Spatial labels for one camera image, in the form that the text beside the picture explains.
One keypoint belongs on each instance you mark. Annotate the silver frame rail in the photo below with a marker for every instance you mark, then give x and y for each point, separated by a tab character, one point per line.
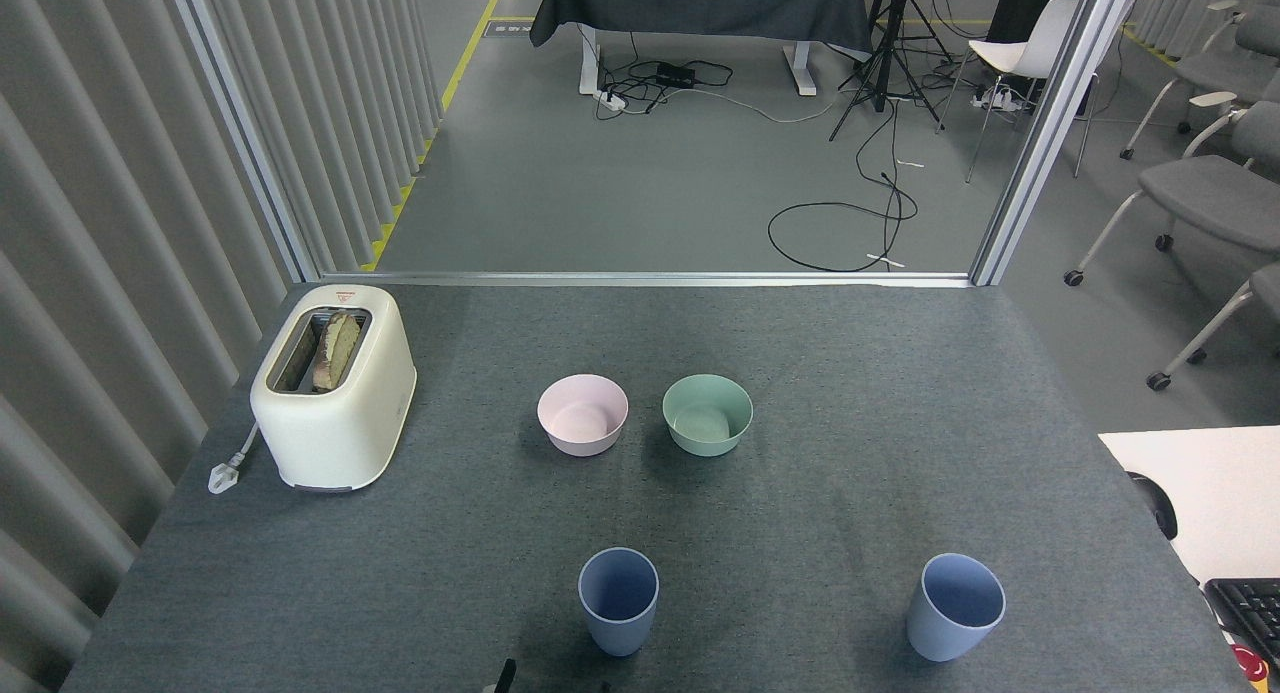
650	279

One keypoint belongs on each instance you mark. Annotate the cream white toaster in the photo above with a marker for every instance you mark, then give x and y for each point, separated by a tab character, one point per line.
335	433

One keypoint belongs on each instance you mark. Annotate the black tripod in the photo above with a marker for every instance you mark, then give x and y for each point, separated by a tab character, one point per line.
880	63

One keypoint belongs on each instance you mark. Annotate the white desk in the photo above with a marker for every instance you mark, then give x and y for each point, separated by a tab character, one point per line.
1215	483

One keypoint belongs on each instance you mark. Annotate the table with dark cloth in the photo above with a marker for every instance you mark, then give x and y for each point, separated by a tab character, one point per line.
700	3

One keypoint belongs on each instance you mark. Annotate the white plastic chair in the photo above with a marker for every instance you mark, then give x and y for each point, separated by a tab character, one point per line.
1020	53

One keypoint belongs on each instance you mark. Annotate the pink bowl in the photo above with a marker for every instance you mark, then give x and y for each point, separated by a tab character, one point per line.
583	435

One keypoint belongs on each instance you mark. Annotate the dark blue plastic cup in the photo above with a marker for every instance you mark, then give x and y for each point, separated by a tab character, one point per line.
618	628

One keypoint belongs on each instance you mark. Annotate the green bowl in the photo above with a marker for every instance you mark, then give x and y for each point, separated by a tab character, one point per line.
707	435

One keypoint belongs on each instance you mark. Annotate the black power adapter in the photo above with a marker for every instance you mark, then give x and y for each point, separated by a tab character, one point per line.
676	74

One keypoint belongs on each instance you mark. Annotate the white power strip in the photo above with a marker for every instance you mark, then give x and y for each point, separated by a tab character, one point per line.
992	97
611	99

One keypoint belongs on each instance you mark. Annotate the silver frame post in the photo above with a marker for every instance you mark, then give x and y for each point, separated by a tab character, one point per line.
245	133
1050	123

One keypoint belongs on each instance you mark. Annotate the black round device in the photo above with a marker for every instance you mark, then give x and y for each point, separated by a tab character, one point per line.
1160	508

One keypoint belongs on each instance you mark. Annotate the grey office chair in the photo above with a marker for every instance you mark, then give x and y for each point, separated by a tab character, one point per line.
1215	73
1215	323
1200	198

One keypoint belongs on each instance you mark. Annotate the light blue plastic cup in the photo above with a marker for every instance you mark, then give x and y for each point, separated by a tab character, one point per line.
945	633

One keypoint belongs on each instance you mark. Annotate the black keyboard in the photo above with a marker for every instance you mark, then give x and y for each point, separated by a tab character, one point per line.
1250	613

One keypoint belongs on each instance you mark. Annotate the toasted bread slice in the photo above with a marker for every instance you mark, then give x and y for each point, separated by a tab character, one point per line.
338	348

